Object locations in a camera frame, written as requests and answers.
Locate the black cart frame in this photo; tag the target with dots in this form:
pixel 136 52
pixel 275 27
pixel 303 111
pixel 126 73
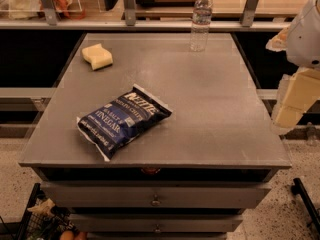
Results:
pixel 298 189

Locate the blue Kettle chip bag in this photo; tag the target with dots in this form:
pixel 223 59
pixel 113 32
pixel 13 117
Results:
pixel 122 120

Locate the grey lower drawer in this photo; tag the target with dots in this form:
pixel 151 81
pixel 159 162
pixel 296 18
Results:
pixel 155 223

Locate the grey upper drawer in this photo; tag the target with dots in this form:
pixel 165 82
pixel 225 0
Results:
pixel 217 195

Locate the grey drawer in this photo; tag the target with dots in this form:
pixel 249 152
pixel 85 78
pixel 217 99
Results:
pixel 217 195
pixel 155 223

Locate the clear plastic water bottle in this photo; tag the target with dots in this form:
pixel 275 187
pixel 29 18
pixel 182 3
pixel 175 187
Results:
pixel 201 20

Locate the yellow sponge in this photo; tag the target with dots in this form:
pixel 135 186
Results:
pixel 97 56

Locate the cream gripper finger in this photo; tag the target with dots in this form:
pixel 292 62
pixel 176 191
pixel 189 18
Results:
pixel 279 42
pixel 296 94

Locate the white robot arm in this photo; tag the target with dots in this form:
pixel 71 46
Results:
pixel 303 39

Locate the black wire basket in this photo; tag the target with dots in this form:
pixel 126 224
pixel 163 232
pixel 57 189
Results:
pixel 41 225

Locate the clear plastic storage bin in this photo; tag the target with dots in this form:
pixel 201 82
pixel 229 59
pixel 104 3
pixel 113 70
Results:
pixel 27 9

